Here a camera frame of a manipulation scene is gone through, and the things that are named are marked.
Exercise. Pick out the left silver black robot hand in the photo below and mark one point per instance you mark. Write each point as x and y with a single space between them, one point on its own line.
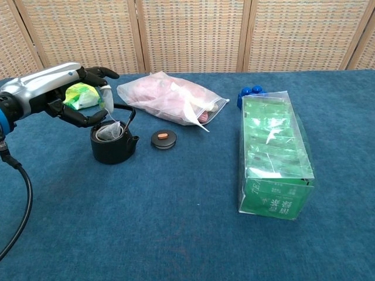
41 86

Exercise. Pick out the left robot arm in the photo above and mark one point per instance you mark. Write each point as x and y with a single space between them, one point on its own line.
4 124

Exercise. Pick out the pink cloth in zip bag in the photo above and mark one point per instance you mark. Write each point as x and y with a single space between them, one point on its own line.
158 96

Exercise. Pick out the black teapot lid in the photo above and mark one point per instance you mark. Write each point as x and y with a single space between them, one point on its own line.
163 141

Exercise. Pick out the yellow green snack packet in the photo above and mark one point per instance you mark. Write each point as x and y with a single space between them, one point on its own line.
83 98

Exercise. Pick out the woven wooden folding screen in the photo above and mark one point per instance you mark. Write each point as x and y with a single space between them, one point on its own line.
187 35

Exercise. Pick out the blue carpet table mat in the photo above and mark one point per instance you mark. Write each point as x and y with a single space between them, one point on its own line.
175 219

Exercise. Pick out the blue toy brick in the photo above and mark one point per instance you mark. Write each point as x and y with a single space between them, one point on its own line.
249 91

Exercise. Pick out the clear box of green sachets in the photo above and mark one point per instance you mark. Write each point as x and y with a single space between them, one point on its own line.
272 164

